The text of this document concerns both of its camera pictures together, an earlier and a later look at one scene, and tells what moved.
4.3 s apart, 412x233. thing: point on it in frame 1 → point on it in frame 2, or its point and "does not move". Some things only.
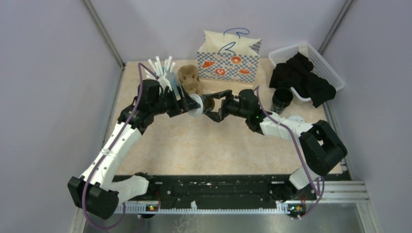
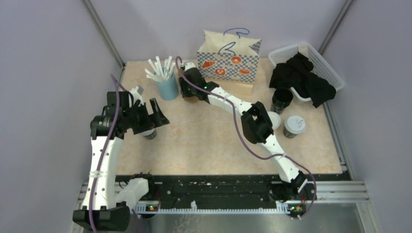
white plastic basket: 320,67 does not move
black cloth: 296,74 does not move
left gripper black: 187,103 → 156,119
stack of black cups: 281,97 does not move
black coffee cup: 208,104 → 150,134
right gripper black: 219,116 → 183,83
